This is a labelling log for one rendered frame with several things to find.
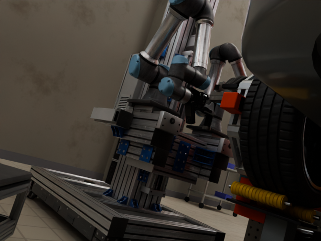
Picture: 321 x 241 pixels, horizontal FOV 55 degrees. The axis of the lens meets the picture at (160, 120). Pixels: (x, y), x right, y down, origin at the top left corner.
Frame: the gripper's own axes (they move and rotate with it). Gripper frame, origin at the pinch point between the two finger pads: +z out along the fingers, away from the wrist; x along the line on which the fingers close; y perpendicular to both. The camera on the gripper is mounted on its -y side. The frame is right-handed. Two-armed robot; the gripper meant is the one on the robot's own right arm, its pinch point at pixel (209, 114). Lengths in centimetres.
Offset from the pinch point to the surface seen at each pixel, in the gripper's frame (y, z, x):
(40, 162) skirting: -77, 60, 330
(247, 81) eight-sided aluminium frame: 14.3, -8.8, -23.7
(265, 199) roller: -33, 3, -39
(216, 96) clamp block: 9.1, -2.5, -3.1
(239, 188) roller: -31.8, 2.3, -25.8
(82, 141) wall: -32, 112, 330
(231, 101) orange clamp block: 1.4, -19.0, -26.1
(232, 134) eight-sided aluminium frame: -10.4, -8.9, -23.4
